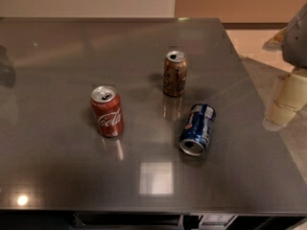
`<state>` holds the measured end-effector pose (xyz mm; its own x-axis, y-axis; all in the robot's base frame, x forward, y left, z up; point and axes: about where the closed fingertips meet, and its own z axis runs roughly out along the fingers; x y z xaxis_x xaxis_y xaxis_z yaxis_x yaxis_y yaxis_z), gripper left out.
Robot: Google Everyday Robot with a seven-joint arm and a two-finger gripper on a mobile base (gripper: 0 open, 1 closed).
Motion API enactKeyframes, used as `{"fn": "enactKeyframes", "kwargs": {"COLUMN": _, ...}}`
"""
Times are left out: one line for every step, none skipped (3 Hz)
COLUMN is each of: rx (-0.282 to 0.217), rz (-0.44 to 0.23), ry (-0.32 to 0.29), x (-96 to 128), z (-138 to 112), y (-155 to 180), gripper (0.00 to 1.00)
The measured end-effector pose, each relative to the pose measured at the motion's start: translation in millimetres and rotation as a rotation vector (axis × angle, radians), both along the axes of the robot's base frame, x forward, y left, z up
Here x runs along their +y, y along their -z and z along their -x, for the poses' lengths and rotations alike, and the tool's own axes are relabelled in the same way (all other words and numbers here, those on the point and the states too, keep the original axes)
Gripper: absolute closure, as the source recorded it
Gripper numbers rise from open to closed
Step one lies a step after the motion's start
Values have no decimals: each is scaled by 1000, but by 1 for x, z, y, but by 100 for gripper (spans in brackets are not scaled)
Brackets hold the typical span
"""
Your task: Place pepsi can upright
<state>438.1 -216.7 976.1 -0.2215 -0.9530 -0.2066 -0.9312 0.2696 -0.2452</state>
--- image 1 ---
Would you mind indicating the blue pepsi can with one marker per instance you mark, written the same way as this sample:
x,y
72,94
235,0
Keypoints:
x,y
195,137

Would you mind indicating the red coca-cola can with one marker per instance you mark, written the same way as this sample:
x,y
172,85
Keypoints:
x,y
107,108

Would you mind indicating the dark shelf under table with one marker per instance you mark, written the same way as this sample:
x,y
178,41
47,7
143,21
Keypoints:
x,y
70,221

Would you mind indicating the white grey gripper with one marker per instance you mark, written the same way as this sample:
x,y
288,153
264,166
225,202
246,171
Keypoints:
x,y
296,43

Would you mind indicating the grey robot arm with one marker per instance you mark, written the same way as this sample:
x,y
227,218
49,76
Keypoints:
x,y
294,49

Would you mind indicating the brown soda can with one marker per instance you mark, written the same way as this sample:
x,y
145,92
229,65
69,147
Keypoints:
x,y
175,73

